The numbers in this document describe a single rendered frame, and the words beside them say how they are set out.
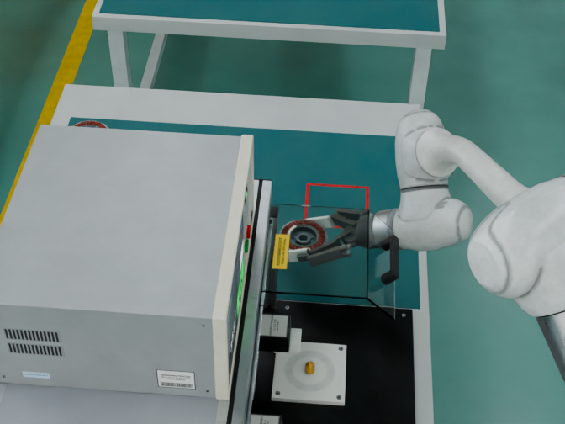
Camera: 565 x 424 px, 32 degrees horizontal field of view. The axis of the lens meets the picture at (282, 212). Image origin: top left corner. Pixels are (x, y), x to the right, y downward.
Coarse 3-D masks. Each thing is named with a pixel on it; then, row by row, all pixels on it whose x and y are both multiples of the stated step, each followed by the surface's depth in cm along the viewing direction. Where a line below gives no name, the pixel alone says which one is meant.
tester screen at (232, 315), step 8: (240, 232) 168; (240, 240) 169; (240, 248) 170; (240, 272) 173; (232, 288) 158; (232, 296) 159; (240, 296) 176; (232, 304) 160; (232, 312) 161; (232, 320) 162; (232, 328) 163; (232, 344) 165
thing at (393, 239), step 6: (384, 240) 200; (390, 240) 198; (396, 240) 198; (384, 246) 199; (390, 246) 197; (396, 246) 197; (390, 252) 196; (396, 252) 196; (390, 258) 195; (396, 258) 195; (390, 264) 193; (396, 264) 193; (390, 270) 192; (396, 270) 192; (384, 276) 193; (390, 276) 192; (396, 276) 191; (384, 282) 193; (390, 282) 193
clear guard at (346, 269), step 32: (288, 224) 200; (320, 224) 200; (352, 224) 200; (384, 224) 206; (288, 256) 194; (320, 256) 194; (352, 256) 194; (384, 256) 199; (288, 288) 188; (320, 288) 188; (352, 288) 188; (384, 288) 193
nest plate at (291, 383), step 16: (304, 352) 212; (320, 352) 213; (336, 352) 213; (288, 368) 209; (304, 368) 209; (320, 368) 209; (336, 368) 210; (272, 384) 206; (288, 384) 206; (304, 384) 206; (320, 384) 206; (336, 384) 207; (272, 400) 205; (288, 400) 204; (304, 400) 204; (320, 400) 204; (336, 400) 204
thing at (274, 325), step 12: (264, 324) 200; (276, 324) 200; (288, 324) 200; (264, 336) 198; (276, 336) 198; (288, 336) 198; (300, 336) 203; (264, 348) 200; (276, 348) 199; (288, 348) 199
